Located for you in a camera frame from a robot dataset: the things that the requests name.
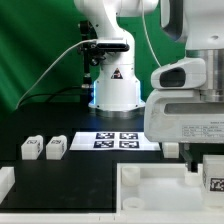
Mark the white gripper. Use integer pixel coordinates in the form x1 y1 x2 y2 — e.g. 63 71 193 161
144 90 224 173

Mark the white square tabletop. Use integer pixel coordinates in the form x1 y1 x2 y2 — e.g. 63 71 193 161
116 163 224 213

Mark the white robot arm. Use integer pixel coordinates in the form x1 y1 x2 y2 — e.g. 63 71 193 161
74 0 224 172

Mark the white sheet with tags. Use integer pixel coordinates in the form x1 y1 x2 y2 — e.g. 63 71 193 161
70 132 160 151

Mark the white left obstacle block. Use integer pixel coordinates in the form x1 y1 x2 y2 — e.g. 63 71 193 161
0 167 15 204

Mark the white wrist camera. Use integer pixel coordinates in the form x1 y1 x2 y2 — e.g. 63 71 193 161
151 57 206 90

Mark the white front rail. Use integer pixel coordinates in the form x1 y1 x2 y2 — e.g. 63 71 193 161
0 214 224 224

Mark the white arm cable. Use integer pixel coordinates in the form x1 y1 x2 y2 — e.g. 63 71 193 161
140 0 163 68

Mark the black camera on stand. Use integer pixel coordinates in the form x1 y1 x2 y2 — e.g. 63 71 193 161
78 20 104 102

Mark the black cable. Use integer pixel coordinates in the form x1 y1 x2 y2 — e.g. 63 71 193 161
18 85 94 107

